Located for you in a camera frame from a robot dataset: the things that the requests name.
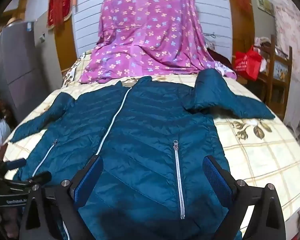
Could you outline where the red hanging banner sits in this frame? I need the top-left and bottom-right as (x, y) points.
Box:
(47, 0), (74, 29)

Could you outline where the clothes heap on chair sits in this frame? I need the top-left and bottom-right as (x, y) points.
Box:
(254, 36), (274, 71)

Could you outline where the grey refrigerator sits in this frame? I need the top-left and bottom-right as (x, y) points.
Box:
(0, 20), (63, 124)

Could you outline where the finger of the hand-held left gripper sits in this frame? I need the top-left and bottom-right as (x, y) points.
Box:
(27, 171), (52, 186)
(4, 159), (27, 171)

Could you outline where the wooden chair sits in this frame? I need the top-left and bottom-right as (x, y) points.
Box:
(255, 34), (293, 113)

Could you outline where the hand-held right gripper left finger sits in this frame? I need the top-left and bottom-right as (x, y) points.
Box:
(20, 155), (104, 240)

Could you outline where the white plastic bag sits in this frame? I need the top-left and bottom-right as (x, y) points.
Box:
(0, 116), (12, 153)

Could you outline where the pink floral curtain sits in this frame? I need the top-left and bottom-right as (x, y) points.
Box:
(269, 0), (300, 130)

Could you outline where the purple floral sheet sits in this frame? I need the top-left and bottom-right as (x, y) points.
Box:
(79, 0), (237, 84)

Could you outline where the teal puffer jacket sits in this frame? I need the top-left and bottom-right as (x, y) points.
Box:
(9, 69), (276, 240)

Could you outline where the cream rose plaid bedsheet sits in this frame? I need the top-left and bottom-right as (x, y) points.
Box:
(0, 50), (300, 238)

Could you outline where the red plastic bag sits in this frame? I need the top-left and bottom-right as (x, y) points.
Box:
(234, 45), (263, 81)

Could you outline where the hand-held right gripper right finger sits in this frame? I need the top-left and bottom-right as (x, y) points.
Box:
(202, 155), (287, 240)

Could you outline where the framed wall picture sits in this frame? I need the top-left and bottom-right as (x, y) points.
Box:
(255, 0), (275, 15)

